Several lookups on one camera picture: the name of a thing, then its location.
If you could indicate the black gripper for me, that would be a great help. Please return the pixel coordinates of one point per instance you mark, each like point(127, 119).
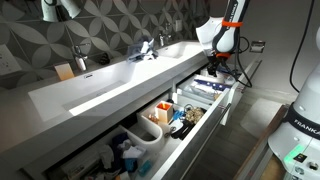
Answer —
point(214, 62)

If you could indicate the right drawer steel handle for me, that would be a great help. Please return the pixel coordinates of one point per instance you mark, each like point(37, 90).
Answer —
point(245, 80)

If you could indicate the toilet paper holder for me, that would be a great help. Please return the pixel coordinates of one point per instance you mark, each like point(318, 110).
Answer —
point(257, 46)

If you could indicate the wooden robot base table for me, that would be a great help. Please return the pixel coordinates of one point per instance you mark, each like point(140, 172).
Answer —
point(261, 163)

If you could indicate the chrome faucet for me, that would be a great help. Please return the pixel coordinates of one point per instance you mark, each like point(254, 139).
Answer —
point(165, 35)
point(80, 58)

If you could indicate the drawer steel handle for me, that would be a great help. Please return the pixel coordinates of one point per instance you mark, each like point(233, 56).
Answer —
point(197, 139)
point(245, 80)

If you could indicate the gold scrunchie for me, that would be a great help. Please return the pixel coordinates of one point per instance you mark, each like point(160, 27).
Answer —
point(194, 115)

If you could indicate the left drawer steel handle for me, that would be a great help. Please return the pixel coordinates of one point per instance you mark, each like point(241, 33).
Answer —
point(197, 139)

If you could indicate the blue crumpled cloth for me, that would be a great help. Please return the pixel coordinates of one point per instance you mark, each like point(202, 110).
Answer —
point(143, 49)

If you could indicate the white double sink vanity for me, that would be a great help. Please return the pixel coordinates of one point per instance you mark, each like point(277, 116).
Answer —
point(53, 111)

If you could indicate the white box orange inside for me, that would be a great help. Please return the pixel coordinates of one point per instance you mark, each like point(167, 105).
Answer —
point(164, 111)

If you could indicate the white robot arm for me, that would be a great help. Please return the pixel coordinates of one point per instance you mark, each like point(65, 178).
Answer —
point(219, 36)

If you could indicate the white wall outlet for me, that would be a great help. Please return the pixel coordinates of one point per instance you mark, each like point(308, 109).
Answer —
point(8, 63)

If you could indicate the small scissors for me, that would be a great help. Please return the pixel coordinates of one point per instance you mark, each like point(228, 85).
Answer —
point(172, 129)

